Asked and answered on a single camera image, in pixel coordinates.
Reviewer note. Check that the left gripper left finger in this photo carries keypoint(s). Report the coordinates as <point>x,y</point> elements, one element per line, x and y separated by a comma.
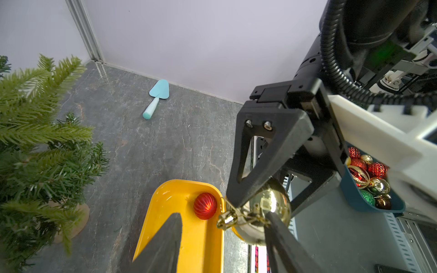
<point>161,254</point>

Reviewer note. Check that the yellow plastic tray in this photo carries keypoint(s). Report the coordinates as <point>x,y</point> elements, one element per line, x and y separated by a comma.
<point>203,248</point>

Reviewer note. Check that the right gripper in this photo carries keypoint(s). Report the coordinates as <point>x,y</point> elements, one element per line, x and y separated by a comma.
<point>305,140</point>

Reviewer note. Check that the red ribbed ball ornament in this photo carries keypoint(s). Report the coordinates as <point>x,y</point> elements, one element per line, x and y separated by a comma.
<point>205,206</point>

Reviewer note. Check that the teal bin of ornaments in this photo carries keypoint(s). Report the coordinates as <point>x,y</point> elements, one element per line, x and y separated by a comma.
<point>365,185</point>

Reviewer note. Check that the small green christmas tree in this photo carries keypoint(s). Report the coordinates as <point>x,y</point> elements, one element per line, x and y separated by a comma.
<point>46,161</point>

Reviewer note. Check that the teal plastic trowel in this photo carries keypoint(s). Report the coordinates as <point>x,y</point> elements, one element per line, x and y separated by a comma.
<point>160,91</point>

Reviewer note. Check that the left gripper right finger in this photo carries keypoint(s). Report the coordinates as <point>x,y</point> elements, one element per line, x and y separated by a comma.
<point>286,254</point>

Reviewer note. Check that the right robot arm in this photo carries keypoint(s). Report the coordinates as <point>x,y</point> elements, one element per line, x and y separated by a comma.
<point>357,34</point>

